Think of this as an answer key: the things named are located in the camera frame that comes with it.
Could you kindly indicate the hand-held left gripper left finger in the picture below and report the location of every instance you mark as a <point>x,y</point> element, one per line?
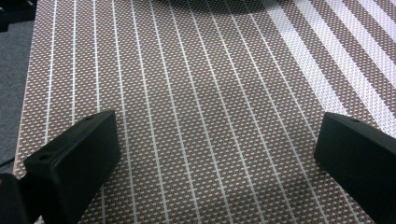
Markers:
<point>74,161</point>

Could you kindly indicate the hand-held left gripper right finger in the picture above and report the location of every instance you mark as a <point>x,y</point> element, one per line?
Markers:
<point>358,155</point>

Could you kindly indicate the brown striped woven placemat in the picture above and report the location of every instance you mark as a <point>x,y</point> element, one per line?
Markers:
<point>205,102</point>

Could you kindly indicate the dark object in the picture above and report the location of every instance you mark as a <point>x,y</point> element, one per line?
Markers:
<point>15,12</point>

